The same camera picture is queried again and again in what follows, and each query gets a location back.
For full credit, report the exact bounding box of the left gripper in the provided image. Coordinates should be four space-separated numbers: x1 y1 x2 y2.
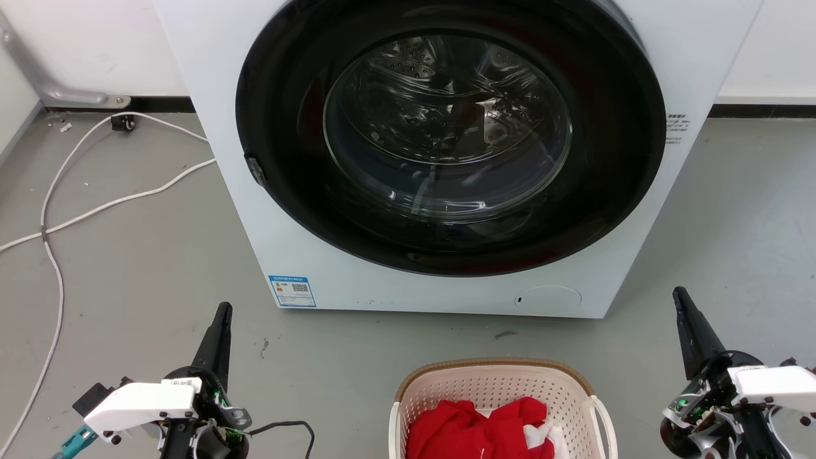
84 302 253 459

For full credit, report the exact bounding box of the red garment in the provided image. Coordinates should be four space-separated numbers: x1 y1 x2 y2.
405 396 556 459

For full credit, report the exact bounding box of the round black washer door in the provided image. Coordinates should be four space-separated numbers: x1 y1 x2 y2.
235 0 667 277

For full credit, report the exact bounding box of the blue energy label sticker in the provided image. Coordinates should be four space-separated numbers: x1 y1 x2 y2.
268 275 317 309

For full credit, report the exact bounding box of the teal plug connector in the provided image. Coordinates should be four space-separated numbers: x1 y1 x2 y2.
52 426 99 459

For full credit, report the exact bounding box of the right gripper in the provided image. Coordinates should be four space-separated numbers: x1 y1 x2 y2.
659 286 816 459

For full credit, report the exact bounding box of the cream perforated laundry basket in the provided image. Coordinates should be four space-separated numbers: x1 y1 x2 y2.
388 358 619 459

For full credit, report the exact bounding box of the grey wall pipe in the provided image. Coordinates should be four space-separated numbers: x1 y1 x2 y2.
0 11 132 110

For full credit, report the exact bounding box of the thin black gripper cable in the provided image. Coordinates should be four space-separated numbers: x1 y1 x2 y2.
245 420 317 459

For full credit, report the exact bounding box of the white garment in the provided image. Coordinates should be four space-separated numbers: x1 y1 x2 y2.
523 419 571 459

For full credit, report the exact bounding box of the long white floor cable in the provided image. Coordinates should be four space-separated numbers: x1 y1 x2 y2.
0 112 212 457

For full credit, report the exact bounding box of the small printed text sticker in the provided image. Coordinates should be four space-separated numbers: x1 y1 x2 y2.
664 113 689 147

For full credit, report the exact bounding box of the white front-load washing machine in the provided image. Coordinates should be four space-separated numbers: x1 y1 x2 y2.
153 0 764 319

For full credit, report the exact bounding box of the steel washer drum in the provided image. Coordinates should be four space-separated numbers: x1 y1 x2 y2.
323 34 574 224

